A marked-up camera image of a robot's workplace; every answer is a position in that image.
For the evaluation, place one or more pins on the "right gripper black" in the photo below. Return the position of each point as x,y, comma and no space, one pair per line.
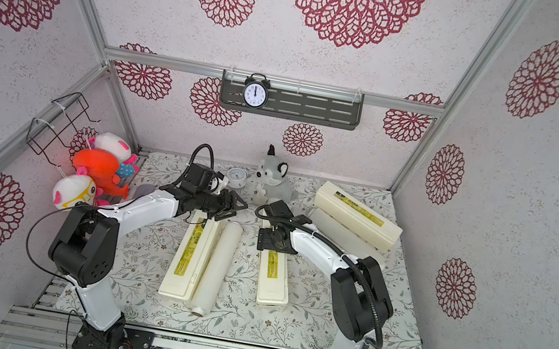
276,240

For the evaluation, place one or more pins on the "back right wrap roll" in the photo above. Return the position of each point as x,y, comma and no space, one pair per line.
343,237

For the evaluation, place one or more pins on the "white plush with glasses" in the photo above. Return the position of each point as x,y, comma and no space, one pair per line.
73,189

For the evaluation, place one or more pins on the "floral table mat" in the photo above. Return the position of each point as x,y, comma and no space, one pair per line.
306,322

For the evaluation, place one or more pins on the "cream wrap dispenser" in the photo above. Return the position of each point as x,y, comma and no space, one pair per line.
272,288
191,258

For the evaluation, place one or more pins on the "grey husky plush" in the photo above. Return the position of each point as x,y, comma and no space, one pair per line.
273,184

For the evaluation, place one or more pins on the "grey cloth roll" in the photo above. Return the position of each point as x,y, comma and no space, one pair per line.
141,192

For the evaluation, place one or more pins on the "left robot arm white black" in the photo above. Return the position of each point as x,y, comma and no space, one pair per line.
85,247

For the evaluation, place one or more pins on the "white pink plush upper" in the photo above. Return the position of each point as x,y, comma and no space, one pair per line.
114,145

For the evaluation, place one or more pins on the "red plush toy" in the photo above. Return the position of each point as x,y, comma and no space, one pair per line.
102,167

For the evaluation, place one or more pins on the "black alarm clock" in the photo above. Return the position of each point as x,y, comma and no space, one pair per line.
256,91

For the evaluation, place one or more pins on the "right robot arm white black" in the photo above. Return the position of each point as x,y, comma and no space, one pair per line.
360,299

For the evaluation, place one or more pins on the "small white round clock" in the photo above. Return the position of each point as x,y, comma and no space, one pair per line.
237,178

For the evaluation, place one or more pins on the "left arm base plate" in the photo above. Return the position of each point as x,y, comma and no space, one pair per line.
118,337

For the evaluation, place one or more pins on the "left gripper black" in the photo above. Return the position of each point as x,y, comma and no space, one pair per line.
232,202

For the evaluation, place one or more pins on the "back right cream dispenser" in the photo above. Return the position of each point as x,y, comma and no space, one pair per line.
363,221

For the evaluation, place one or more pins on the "grey wall shelf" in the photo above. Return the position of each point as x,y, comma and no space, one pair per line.
341,111

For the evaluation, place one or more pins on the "black wire basket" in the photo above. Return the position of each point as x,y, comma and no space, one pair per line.
62,128

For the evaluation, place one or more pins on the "left plastic wrap roll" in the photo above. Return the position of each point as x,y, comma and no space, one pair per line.
211,282

